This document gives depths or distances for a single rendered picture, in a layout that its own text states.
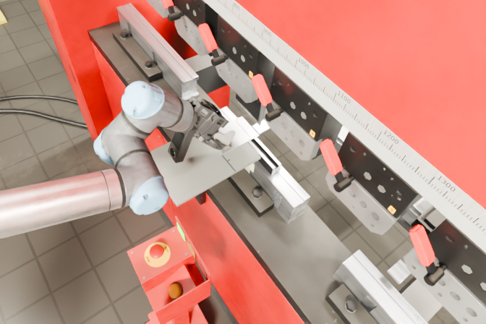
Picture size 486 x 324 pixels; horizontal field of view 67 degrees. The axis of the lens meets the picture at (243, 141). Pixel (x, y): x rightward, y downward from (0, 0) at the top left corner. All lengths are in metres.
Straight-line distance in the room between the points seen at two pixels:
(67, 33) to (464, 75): 1.43
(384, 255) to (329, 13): 1.69
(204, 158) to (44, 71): 2.08
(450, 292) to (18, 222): 0.70
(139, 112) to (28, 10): 2.89
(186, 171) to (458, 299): 0.64
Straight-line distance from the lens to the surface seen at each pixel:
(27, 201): 0.69
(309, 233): 1.07
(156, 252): 1.09
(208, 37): 0.87
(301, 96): 0.72
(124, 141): 0.77
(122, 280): 1.95
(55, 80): 2.84
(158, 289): 1.17
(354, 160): 0.69
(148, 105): 0.73
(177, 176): 0.97
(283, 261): 1.02
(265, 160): 1.01
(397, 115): 0.58
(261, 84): 0.75
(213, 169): 0.98
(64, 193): 0.69
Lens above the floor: 1.82
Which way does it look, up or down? 52 degrees down
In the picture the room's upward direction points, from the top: 7 degrees clockwise
